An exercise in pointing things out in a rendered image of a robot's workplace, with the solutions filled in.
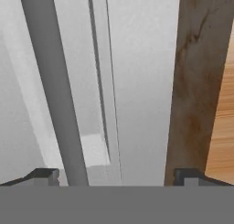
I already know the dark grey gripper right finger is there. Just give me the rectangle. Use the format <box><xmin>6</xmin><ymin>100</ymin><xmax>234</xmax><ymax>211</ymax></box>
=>
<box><xmin>173</xmin><ymin>167</ymin><xmax>234</xmax><ymax>187</ymax></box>

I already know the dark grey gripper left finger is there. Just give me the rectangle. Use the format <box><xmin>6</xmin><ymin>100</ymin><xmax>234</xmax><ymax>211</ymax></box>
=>
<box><xmin>0</xmin><ymin>167</ymin><xmax>60</xmax><ymax>187</ymax></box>

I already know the white panelled cabinet door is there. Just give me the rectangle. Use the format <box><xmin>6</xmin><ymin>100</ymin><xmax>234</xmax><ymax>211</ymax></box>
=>
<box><xmin>0</xmin><ymin>0</ymin><xmax>122</xmax><ymax>187</ymax></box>

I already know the plain white cabinet front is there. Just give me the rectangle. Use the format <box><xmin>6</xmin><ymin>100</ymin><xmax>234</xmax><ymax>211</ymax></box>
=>
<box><xmin>105</xmin><ymin>0</ymin><xmax>182</xmax><ymax>187</ymax></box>

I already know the brown wooden toe kick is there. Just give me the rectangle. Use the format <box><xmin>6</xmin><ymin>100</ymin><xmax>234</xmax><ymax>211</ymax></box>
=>
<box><xmin>164</xmin><ymin>0</ymin><xmax>234</xmax><ymax>187</ymax></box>

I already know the grey bar handle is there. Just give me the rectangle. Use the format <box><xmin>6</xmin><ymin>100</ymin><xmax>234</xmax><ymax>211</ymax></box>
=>
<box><xmin>17</xmin><ymin>0</ymin><xmax>90</xmax><ymax>187</ymax></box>

